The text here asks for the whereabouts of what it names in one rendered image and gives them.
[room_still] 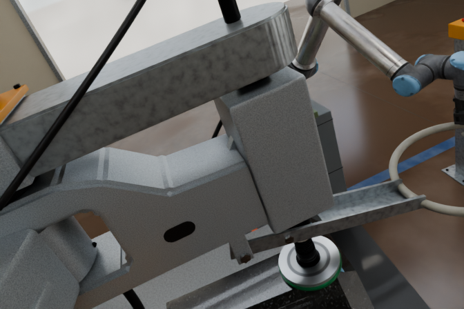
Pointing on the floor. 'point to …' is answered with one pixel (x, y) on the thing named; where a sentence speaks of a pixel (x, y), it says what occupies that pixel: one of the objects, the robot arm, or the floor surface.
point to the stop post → (456, 28)
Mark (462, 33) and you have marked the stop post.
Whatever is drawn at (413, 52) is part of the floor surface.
